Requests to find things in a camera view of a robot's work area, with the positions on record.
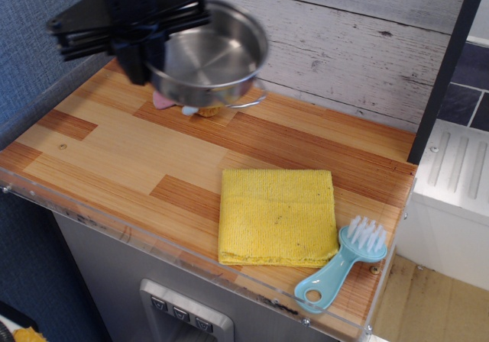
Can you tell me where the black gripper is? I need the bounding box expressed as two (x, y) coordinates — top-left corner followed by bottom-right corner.
(47, 0), (210, 86)

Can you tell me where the stainless steel pot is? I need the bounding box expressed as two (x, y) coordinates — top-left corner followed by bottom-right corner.
(146, 0), (268, 109)

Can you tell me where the yellow folded cloth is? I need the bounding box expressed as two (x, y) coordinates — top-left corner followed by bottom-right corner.
(218, 169), (339, 268)

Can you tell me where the blue brown plush elephant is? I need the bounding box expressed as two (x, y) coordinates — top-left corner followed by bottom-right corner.
(152, 91), (221, 118)

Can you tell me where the silver dispenser button panel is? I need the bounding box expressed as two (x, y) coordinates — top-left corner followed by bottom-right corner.
(139, 279), (235, 341)

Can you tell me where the clear acrylic edge guard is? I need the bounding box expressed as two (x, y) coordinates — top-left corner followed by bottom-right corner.
(0, 168), (406, 339)

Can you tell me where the light blue scrub brush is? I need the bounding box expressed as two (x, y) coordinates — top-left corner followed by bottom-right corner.
(294, 215), (387, 314)

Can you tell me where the yellow black object bottom left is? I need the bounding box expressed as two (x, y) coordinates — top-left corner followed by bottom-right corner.
(1, 316), (47, 342)

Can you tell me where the white ribbed cabinet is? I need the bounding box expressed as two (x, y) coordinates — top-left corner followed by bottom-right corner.
(396, 120), (488, 289)

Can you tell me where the right dark shelf post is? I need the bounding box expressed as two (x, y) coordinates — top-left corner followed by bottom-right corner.
(407, 0), (481, 165)

